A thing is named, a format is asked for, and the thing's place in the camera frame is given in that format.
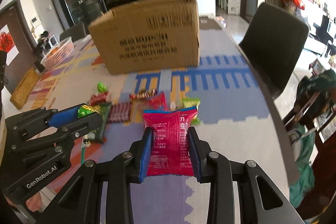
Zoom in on red and white door poster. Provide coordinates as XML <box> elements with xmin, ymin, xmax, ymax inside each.
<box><xmin>0</xmin><ymin>25</ymin><xmax>19</xmax><ymax>65</ymax></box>

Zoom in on dark green bag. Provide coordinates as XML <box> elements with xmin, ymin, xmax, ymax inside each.
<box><xmin>297</xmin><ymin>70</ymin><xmax>336</xmax><ymax>114</ymax></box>

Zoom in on pile of oranges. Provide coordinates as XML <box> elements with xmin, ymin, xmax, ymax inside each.
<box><xmin>46</xmin><ymin>48</ymin><xmax>63</xmax><ymax>57</ymax></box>

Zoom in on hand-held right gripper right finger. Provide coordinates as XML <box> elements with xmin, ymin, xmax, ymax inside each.
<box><xmin>188</xmin><ymin>126</ymin><xmax>306</xmax><ymax>224</ymax></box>

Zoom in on pink snack packet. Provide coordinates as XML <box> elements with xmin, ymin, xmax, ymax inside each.
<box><xmin>142</xmin><ymin>106</ymin><xmax>198</xmax><ymax>177</ymax></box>

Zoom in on woven straw mat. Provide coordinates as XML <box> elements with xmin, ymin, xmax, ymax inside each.
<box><xmin>10</xmin><ymin>67</ymin><xmax>40</xmax><ymax>109</ymax></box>

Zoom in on yellow-green candy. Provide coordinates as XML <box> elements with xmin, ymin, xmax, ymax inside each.
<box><xmin>78</xmin><ymin>105</ymin><xmax>102</xmax><ymax>118</ymax></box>

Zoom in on light green snack packet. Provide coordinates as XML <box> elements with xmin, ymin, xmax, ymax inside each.
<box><xmin>182</xmin><ymin>98</ymin><xmax>201</xmax><ymax>125</ymax></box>

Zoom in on brown cardboard box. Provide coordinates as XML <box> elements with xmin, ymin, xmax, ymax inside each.
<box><xmin>88</xmin><ymin>0</ymin><xmax>200</xmax><ymax>75</ymax></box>

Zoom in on red and green snack packet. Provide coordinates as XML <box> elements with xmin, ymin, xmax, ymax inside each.
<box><xmin>89</xmin><ymin>91</ymin><xmax>111</xmax><ymax>106</ymax></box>

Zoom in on dark red snack packets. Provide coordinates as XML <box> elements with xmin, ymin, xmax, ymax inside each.
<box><xmin>108</xmin><ymin>103</ymin><xmax>132</xmax><ymax>123</ymax></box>

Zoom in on white plastic basket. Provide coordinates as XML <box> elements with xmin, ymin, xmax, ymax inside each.
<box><xmin>40</xmin><ymin>36</ymin><xmax>75</xmax><ymax>69</ymax></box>

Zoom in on teal cloth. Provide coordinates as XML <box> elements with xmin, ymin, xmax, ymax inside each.
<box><xmin>287</xmin><ymin>124</ymin><xmax>315</xmax><ymax>210</ymax></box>

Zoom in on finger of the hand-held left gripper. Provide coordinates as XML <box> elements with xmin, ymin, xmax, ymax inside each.
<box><xmin>5</xmin><ymin>103</ymin><xmax>88</xmax><ymax>136</ymax></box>
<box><xmin>9</xmin><ymin>112</ymin><xmax>104</xmax><ymax>165</ymax></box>

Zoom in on dark upholstered chair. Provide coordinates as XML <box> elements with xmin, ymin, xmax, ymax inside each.
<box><xmin>238</xmin><ymin>2</ymin><xmax>310</xmax><ymax>100</ymax></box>
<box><xmin>59</xmin><ymin>22</ymin><xmax>87</xmax><ymax>42</ymax></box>

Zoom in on red striped candy strip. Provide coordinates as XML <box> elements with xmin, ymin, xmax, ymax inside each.
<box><xmin>129</xmin><ymin>90</ymin><xmax>158</xmax><ymax>102</ymax></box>

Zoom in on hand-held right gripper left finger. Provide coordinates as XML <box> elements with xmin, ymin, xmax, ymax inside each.
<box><xmin>31</xmin><ymin>127</ymin><xmax>155</xmax><ymax>224</ymax></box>

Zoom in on colourful printed tablecloth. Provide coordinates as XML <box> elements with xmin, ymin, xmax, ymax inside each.
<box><xmin>0</xmin><ymin>17</ymin><xmax>272</xmax><ymax>224</ymax></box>

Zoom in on dark wooden chair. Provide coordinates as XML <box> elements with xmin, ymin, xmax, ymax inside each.
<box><xmin>282</xmin><ymin>77</ymin><xmax>336</xmax><ymax>219</ymax></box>

